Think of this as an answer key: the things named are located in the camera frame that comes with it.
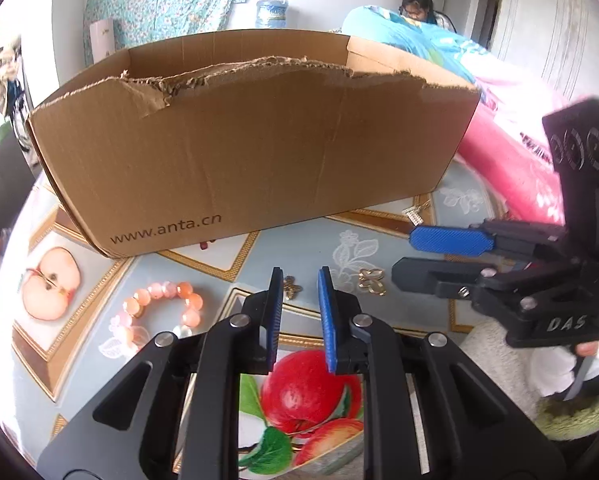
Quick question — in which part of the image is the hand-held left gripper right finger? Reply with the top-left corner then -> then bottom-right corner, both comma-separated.
318,266 -> 565,480

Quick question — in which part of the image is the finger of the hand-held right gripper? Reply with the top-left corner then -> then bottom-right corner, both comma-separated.
392,256 -> 580,306
408,219 -> 567,256

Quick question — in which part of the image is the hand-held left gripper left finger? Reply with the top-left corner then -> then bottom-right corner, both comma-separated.
37,266 -> 285,480

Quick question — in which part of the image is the silver charm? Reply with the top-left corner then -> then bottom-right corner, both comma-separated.
402,200 -> 433,226

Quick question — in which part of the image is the gold swirl brooch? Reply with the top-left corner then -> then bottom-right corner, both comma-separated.
358,267 -> 385,296

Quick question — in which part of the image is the pink orange bead bracelet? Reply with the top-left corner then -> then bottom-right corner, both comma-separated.
110,281 -> 204,348

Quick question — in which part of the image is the brown cardboard box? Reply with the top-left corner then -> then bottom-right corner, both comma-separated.
26,29 -> 481,259

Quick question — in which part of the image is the fruit printed tablecloth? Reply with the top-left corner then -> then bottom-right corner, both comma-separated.
0,155 -> 565,480

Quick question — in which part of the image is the pink bedding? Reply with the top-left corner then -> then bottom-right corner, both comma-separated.
449,45 -> 570,226

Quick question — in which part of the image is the white panelled door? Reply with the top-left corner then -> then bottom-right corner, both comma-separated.
489,0 -> 599,106

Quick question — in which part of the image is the blue printed blanket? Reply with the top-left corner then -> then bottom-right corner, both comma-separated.
340,5 -> 495,86

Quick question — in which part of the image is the blue water jug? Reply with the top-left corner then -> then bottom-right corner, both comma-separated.
256,0 -> 289,30

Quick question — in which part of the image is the dark grey table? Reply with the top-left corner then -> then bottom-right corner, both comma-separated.
0,130 -> 35,236

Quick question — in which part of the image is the wheelchair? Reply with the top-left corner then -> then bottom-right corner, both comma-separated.
7,77 -> 33,153

